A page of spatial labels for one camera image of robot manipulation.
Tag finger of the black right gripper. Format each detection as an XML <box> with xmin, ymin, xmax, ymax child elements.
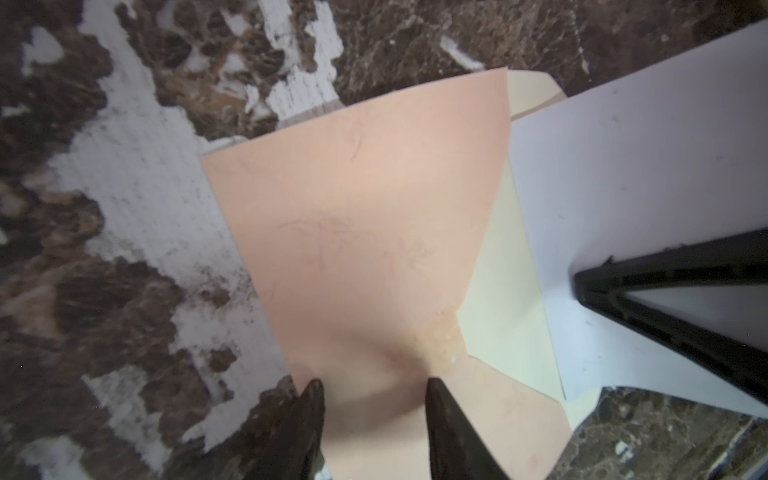
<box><xmin>573</xmin><ymin>229</ymin><xmax>767</xmax><ymax>404</ymax></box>

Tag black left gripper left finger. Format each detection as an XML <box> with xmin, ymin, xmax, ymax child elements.
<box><xmin>244</xmin><ymin>379</ymin><xmax>325</xmax><ymax>480</ymax></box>

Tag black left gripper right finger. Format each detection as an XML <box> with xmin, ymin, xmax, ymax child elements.
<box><xmin>425</xmin><ymin>377</ymin><xmax>509</xmax><ymax>480</ymax></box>

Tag white letter paper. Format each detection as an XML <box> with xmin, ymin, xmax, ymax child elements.
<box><xmin>508</xmin><ymin>22</ymin><xmax>767</xmax><ymax>417</ymax></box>

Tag peach pink envelope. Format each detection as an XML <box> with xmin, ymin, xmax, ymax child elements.
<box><xmin>202</xmin><ymin>69</ymin><xmax>597</xmax><ymax>479</ymax></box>

